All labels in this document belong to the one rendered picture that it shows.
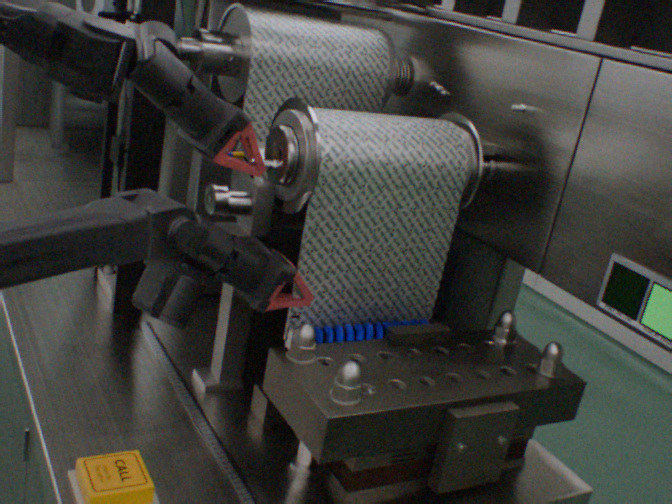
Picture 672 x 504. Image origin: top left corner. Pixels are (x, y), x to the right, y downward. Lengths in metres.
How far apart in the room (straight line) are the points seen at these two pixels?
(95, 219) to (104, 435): 0.32
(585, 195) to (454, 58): 0.35
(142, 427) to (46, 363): 0.20
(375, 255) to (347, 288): 0.06
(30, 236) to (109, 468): 0.29
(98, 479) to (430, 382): 0.40
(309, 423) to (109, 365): 0.37
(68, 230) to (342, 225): 0.36
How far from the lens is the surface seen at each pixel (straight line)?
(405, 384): 0.95
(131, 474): 0.91
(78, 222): 0.78
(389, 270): 1.05
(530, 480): 1.09
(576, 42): 1.08
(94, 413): 1.05
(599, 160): 1.02
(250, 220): 1.01
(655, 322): 0.96
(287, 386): 0.93
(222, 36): 1.17
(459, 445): 0.96
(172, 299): 0.88
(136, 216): 0.80
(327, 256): 0.99
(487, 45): 1.20
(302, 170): 0.94
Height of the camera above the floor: 1.47
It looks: 19 degrees down
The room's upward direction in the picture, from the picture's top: 11 degrees clockwise
